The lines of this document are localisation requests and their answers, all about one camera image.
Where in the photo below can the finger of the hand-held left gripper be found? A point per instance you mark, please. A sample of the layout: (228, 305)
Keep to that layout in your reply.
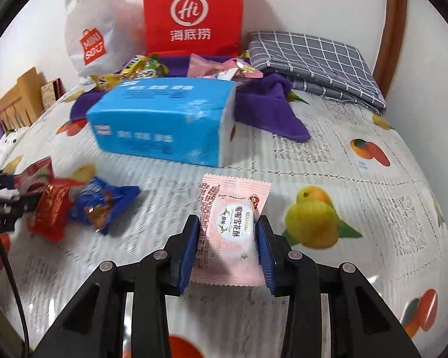
(7, 209)
(2, 181)

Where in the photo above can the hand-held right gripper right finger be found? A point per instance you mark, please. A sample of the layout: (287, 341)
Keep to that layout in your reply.
(267, 257)

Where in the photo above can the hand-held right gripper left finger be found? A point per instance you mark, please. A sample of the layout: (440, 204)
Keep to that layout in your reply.
(188, 253)

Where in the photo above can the pale pink dotted snack packet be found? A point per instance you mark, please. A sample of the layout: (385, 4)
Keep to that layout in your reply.
(227, 223)

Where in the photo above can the blue snack packet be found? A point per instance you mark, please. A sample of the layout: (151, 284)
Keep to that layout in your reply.
(100, 201)

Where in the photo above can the green snack packet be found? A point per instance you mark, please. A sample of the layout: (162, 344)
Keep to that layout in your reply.
(156, 69)

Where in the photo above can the white dotted cloth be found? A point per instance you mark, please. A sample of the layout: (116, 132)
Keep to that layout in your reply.
(7, 145)

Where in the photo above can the brown cardboard piece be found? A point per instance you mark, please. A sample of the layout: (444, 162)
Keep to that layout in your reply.
(18, 97)

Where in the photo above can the red patterned box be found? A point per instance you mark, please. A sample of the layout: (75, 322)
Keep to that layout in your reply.
(51, 93)

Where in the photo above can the fruit print tablecloth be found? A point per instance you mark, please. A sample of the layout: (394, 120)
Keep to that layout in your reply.
(321, 164)

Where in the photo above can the blue tissue box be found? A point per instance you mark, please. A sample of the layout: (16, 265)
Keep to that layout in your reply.
(153, 119)

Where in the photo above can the purple towel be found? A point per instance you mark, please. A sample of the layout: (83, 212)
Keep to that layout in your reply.
(268, 108)

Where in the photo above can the white plastic bag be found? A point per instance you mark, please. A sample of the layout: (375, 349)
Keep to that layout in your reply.
(97, 15)

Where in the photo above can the grey checked cloth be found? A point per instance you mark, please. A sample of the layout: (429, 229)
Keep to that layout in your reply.
(313, 63)

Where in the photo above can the brown wooden door frame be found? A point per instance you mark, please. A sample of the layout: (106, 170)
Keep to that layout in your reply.
(390, 26)

